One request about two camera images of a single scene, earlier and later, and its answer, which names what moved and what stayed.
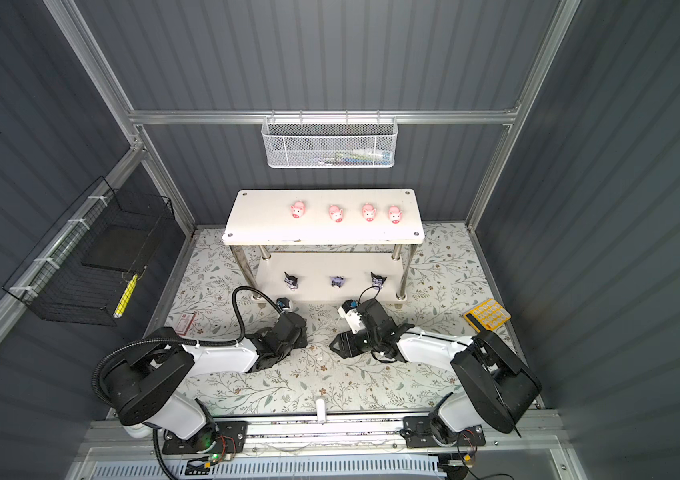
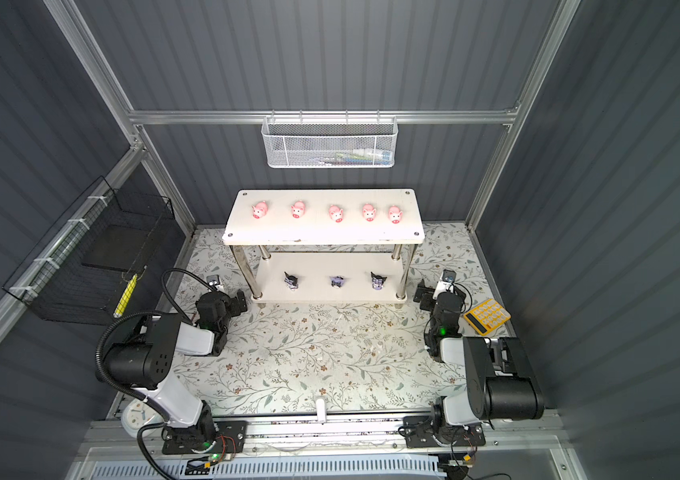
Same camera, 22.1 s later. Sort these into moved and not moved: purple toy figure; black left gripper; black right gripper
Moved: black right gripper; black left gripper
Not moved: purple toy figure
